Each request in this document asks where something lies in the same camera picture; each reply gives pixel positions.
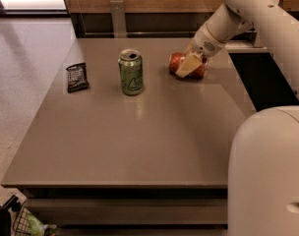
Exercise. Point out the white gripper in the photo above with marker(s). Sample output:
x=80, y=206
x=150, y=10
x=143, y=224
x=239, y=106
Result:
x=207, y=45

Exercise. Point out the green soda can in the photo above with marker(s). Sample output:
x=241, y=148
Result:
x=130, y=64

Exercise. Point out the wire basket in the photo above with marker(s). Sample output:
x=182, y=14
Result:
x=20, y=225

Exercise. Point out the black object bottom left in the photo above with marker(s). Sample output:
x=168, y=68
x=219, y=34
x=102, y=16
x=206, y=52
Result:
x=13, y=205

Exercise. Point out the grey drawer front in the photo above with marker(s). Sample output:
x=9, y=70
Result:
x=129, y=211

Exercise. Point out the left metal bracket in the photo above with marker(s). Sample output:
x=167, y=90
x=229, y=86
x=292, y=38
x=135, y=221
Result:
x=118, y=18

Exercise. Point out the dark snack bar wrapper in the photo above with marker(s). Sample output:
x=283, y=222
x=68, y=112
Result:
x=77, y=77

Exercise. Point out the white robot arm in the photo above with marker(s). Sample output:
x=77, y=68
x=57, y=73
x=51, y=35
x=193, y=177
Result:
x=263, y=171

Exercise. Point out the red coke can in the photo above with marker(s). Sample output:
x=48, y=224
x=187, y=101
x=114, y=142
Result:
x=173, y=64

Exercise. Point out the green bag in basket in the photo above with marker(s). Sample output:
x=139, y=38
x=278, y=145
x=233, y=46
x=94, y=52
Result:
x=37, y=228

